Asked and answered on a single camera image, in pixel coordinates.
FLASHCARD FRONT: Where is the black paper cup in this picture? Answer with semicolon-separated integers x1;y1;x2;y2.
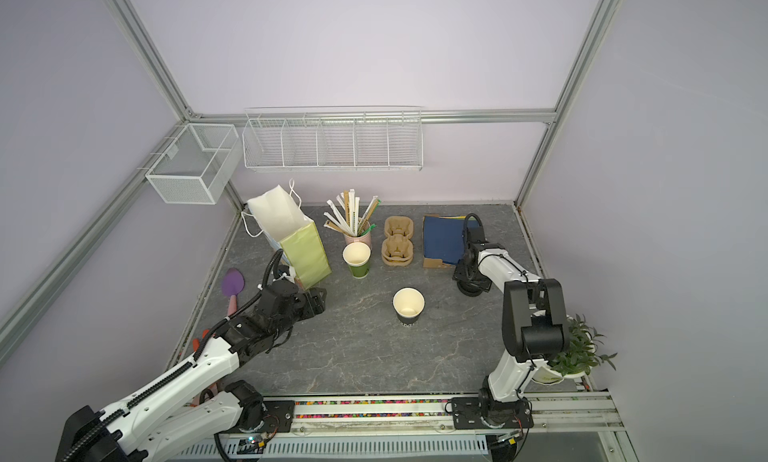
393;287;425;326

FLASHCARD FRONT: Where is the green paper cup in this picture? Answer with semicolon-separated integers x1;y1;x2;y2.
342;242;371;279

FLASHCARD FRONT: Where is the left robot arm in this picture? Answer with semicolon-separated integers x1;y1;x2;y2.
56;279;327;461

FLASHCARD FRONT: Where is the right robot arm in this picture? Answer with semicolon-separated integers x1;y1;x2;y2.
453;213;570;423

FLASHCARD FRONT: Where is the black cup lid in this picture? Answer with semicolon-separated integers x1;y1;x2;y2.
457;279;493;297

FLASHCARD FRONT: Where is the cardboard tray with napkins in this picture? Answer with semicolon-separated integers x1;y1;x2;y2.
422;214;466;268

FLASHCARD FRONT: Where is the brown pulp cup carrier stack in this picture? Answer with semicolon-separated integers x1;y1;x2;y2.
381;216;414;267

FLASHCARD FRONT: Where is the green paper gift bag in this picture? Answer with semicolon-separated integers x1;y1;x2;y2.
240;180;331;289

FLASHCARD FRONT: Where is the green wrapped straw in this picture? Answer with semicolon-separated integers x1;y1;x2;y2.
360;223;376;237

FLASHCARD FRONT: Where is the pink metal straw bucket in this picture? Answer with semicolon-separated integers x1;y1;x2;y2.
344;230;372;248

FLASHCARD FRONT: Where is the potted green plant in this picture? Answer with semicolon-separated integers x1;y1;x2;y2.
533;314;617;385

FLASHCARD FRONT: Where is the white wrapped straw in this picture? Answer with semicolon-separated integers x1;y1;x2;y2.
348;189;358;236

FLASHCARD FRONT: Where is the small white mesh basket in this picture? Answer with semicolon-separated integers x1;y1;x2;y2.
145;123;243;205

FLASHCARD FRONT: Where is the red handled tool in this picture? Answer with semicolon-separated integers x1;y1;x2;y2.
193;329;210;360

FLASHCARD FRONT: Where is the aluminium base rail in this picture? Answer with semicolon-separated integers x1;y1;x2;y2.
104;392;640;462

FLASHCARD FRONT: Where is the wide white wire basket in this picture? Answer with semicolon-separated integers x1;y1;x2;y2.
241;106;424;171

